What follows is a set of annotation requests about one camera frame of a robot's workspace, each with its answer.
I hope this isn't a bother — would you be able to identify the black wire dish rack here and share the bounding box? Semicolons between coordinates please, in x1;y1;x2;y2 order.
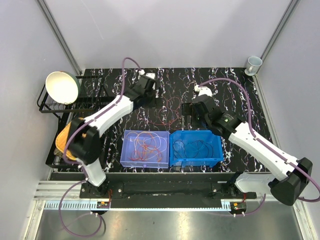
36;74;118;168

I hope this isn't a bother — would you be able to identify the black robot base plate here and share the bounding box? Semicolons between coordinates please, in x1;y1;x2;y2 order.
79;172;257;210

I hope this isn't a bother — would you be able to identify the pink cable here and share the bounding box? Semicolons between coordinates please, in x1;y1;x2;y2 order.
133;136;163;161

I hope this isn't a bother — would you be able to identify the blue plastic bin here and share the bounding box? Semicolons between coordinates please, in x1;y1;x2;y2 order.
169;130;224;168

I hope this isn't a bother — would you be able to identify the white mug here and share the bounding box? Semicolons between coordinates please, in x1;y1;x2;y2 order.
244;56;263;76

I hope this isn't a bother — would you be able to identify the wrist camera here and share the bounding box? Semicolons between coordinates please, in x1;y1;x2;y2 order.
194;85;213;97
145;72;156;80

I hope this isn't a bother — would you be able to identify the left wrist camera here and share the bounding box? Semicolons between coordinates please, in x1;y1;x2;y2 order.
145;72;156;80

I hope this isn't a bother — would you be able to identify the orange woven plate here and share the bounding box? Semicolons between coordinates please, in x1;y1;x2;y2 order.
54;121;77;164

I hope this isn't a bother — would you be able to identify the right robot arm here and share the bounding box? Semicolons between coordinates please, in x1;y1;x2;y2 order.
182;94;313;206

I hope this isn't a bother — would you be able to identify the red cable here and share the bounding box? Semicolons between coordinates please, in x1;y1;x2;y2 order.
149;96;182;126

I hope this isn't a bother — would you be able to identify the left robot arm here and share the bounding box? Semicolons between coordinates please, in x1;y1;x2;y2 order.
63;73;157;198

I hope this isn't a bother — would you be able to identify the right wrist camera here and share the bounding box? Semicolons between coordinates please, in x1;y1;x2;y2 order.
194;85;213;97

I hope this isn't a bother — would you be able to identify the white cable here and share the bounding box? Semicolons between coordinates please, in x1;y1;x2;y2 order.
132;134;168;161

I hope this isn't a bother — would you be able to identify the white bowl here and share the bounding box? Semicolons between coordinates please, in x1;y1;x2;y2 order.
45;71;81;105

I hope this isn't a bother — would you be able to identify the purple plastic bin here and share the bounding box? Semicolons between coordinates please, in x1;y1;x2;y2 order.
120;130;170;169

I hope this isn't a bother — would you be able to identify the black cable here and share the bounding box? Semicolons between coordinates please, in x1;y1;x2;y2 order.
172;138;215;160

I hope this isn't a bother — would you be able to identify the blue cable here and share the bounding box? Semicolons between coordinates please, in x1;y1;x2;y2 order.
179;134;208;160

